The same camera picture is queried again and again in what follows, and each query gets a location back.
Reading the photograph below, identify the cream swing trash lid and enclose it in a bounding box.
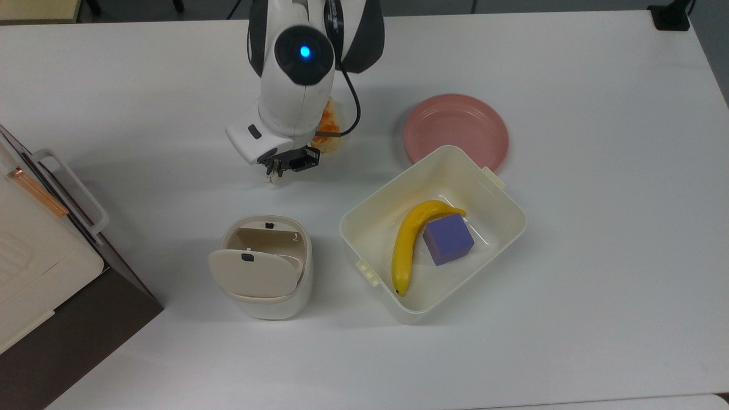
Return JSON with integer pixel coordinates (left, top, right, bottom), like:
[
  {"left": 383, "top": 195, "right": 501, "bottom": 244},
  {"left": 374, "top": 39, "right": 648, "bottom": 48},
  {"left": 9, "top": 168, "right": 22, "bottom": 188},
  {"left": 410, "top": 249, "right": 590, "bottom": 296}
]
[{"left": 208, "top": 248, "right": 303, "bottom": 299}]

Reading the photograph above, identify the orange glazed bread loaf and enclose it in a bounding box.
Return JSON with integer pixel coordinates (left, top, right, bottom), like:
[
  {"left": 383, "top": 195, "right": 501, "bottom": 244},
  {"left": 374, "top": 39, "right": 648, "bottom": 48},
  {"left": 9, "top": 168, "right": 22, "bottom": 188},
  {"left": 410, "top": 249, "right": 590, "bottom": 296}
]
[{"left": 311, "top": 96, "right": 344, "bottom": 154}]

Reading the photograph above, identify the yellow banana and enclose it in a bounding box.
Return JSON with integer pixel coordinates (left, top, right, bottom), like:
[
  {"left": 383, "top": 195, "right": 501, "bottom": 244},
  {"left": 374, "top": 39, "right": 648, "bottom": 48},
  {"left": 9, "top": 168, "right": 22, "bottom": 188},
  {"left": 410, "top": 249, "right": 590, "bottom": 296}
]
[{"left": 391, "top": 199, "right": 467, "bottom": 297}]

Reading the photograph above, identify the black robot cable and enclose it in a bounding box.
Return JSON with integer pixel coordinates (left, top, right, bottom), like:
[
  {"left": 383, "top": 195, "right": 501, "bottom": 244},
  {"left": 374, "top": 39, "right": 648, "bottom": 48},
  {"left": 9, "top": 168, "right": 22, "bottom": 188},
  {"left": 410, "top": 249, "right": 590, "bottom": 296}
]
[{"left": 314, "top": 57, "right": 363, "bottom": 138}]

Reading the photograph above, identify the cream plastic storage box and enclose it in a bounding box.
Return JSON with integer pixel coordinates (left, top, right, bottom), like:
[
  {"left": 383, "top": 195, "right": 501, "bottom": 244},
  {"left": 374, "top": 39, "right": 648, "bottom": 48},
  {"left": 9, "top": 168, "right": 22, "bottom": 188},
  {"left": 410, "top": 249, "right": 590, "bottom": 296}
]
[{"left": 339, "top": 145, "right": 527, "bottom": 326}]

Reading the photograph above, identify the purple cube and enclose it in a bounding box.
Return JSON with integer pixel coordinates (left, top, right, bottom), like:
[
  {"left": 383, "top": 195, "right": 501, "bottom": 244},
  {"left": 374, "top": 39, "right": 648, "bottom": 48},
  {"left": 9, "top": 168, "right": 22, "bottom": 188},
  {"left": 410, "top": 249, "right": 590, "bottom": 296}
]
[{"left": 422, "top": 214, "right": 476, "bottom": 267}]

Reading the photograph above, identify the yellow side table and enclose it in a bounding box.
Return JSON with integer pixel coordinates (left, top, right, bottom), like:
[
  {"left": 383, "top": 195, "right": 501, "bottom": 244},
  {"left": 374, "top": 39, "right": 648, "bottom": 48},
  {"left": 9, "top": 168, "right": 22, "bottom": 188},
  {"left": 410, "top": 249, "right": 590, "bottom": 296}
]
[{"left": 0, "top": 0, "right": 83, "bottom": 25}]

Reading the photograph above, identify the white and brown oven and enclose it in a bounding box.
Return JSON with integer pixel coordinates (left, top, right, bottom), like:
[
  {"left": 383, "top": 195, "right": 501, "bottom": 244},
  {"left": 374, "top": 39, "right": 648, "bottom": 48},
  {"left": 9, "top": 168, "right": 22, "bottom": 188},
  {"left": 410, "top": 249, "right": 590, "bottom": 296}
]
[{"left": 0, "top": 124, "right": 165, "bottom": 410}]

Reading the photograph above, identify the pink round plate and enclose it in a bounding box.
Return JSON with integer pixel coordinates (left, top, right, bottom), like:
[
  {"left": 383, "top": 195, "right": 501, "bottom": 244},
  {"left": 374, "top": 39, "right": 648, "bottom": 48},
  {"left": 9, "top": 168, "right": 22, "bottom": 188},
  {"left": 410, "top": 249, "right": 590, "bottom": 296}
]
[{"left": 403, "top": 93, "right": 510, "bottom": 174}]

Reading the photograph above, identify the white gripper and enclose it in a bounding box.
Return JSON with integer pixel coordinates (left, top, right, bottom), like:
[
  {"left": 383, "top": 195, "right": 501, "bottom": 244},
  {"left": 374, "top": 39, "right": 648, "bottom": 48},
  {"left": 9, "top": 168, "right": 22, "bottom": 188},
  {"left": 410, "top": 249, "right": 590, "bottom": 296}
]
[{"left": 225, "top": 104, "right": 321, "bottom": 177}]

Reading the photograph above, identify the white tabletop trash can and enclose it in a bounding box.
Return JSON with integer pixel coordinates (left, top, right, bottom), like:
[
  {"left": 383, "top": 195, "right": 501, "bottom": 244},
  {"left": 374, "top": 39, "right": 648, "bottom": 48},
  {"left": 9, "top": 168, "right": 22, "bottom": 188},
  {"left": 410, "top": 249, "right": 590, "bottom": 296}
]
[{"left": 208, "top": 215, "right": 314, "bottom": 321}]

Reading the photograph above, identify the black table clamp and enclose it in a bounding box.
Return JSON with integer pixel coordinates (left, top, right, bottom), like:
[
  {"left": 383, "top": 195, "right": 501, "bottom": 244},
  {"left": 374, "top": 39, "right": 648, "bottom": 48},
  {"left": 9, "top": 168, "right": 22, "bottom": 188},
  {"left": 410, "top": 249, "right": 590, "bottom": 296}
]
[{"left": 648, "top": 0, "right": 697, "bottom": 32}]

